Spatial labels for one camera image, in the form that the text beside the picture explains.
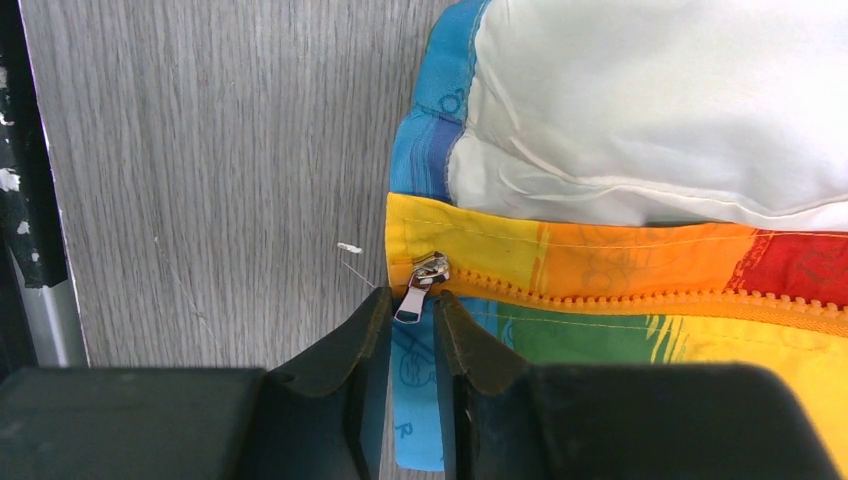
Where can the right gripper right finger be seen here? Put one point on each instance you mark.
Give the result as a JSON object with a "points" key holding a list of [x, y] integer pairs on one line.
{"points": [[505, 418]]}

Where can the rainbow striped zip jacket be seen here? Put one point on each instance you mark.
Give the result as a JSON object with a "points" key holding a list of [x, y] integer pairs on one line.
{"points": [[648, 182]]}

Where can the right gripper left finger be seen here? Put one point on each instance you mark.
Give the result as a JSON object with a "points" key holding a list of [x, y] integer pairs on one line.
{"points": [[319, 415]]}

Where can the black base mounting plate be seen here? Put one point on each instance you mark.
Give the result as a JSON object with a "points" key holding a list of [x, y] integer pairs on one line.
{"points": [[30, 219]]}

